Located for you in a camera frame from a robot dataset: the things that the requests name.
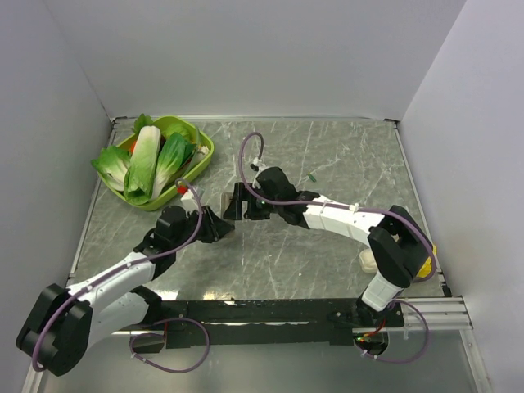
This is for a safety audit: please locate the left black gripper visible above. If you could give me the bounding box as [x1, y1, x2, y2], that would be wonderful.
[172, 205, 235, 251]

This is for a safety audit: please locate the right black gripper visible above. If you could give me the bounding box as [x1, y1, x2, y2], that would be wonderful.
[224, 181, 282, 219]

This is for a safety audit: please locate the beige remote control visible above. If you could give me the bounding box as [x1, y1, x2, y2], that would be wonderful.
[220, 192, 233, 219]

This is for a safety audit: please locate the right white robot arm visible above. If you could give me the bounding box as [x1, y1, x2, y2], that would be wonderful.
[222, 166, 435, 326]

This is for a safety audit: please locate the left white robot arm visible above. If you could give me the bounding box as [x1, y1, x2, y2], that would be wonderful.
[16, 206, 234, 376]

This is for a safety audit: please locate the green bok choy right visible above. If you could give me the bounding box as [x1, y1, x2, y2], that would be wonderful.
[151, 133, 196, 200]

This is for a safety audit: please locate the long white green cabbage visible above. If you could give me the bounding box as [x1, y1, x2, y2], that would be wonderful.
[124, 125, 161, 205]

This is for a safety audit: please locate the green plastic basket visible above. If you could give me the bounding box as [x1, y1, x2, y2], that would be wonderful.
[98, 114, 215, 211]

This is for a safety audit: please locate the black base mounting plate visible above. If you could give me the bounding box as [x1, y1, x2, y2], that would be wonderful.
[135, 298, 404, 349]

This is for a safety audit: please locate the green lettuce leaf left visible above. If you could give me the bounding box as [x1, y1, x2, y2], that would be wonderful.
[91, 146, 131, 192]

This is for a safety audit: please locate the yellow napa cabbage toy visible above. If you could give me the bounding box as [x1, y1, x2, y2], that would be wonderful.
[359, 243, 437, 281]

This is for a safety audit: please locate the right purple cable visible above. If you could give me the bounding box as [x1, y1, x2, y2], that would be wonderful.
[238, 132, 436, 364]

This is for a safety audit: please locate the purple cable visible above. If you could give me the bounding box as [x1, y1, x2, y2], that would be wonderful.
[238, 132, 436, 364]
[30, 178, 211, 373]

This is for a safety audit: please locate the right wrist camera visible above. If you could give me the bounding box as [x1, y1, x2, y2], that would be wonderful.
[250, 157, 267, 174]

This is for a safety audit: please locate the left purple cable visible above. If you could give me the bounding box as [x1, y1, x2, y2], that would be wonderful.
[30, 178, 211, 373]

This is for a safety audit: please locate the aluminium rail frame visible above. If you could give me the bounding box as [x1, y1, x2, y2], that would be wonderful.
[47, 119, 477, 392]

